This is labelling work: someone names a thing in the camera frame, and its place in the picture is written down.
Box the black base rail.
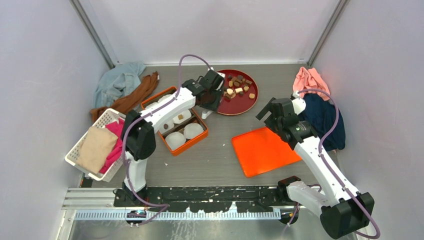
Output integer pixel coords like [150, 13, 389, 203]
[112, 186, 301, 213]

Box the red round plate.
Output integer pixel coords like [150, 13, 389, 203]
[217, 69, 259, 116]

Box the beige cloth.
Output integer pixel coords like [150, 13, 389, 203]
[76, 126, 118, 174]

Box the white paper cup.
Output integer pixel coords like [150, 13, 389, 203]
[172, 109, 192, 125]
[157, 94, 173, 103]
[183, 122, 204, 140]
[165, 132, 186, 151]
[158, 119, 174, 134]

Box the white plastic basket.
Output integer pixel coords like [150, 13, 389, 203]
[64, 108, 125, 182]

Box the pink cloth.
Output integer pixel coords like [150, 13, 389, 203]
[292, 66, 331, 95]

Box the orange compartment box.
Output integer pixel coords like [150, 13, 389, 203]
[140, 86, 210, 157]

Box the magenta cloth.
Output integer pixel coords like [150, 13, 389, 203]
[99, 118, 124, 174]

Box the light blue cloth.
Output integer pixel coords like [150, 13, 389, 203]
[93, 61, 146, 109]

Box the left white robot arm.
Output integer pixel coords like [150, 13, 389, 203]
[121, 69, 225, 207]

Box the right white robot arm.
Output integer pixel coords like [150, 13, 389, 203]
[256, 97, 375, 239]

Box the orange box lid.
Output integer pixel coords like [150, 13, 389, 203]
[231, 127, 301, 178]

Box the brown cloth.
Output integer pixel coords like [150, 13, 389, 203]
[89, 71, 160, 123]

